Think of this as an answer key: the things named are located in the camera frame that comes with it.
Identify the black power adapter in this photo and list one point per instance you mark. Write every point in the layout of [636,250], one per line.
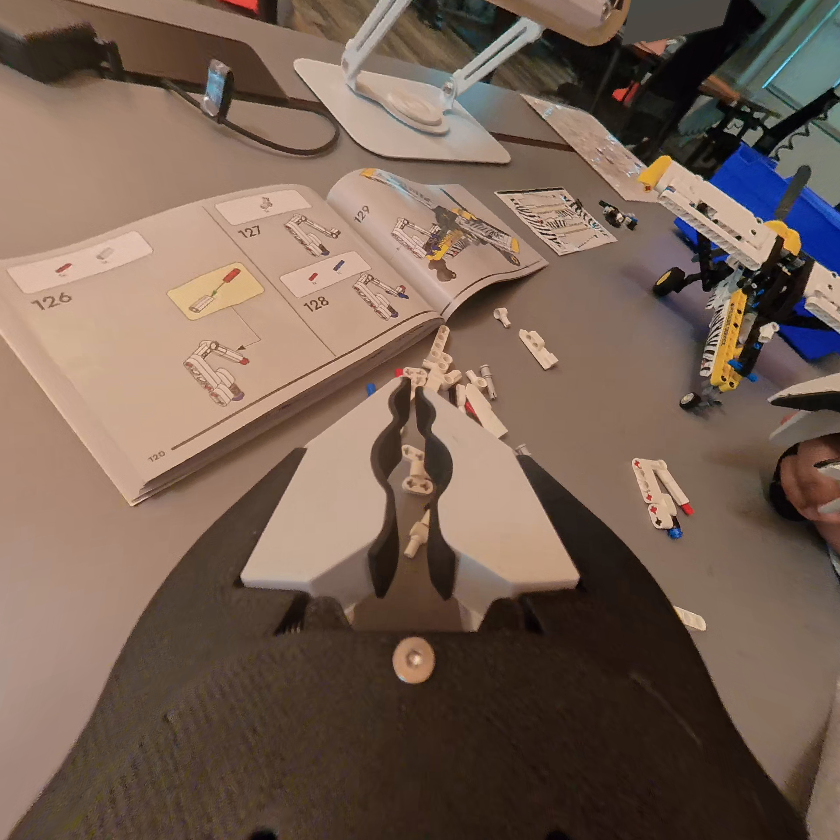
[52,49]

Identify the white two-hole lego panel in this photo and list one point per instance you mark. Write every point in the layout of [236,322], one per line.
[538,348]

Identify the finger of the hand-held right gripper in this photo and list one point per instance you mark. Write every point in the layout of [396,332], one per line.
[817,384]
[814,426]

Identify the white lego arm assembly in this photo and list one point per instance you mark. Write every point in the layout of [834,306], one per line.
[656,492]

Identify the yellow white lego airplane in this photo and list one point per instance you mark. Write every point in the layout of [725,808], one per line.
[709,210]

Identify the lego instruction booklet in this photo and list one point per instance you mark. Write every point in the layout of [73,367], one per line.
[131,367]

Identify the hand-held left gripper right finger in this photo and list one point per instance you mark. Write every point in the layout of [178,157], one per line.
[512,525]

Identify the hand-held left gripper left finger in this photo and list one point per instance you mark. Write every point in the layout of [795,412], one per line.
[308,525]

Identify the white five-hole lego beam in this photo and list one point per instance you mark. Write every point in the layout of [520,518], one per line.
[689,618]

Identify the small black and blue assembly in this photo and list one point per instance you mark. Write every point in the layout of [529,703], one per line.
[620,215]

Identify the brown board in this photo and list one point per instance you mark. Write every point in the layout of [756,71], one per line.
[184,46]

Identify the zebra striped sticker sheet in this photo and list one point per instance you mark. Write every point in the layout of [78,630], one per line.
[558,223]

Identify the small white lego connector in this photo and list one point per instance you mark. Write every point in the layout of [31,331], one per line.
[502,316]

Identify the white folding stand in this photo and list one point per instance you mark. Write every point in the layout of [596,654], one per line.
[394,131]

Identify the pile of lego pieces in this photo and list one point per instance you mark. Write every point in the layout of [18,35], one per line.
[489,417]

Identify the blue plastic bin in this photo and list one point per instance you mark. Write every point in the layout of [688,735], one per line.
[748,177]

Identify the person's right forearm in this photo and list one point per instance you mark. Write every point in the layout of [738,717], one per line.
[835,564]

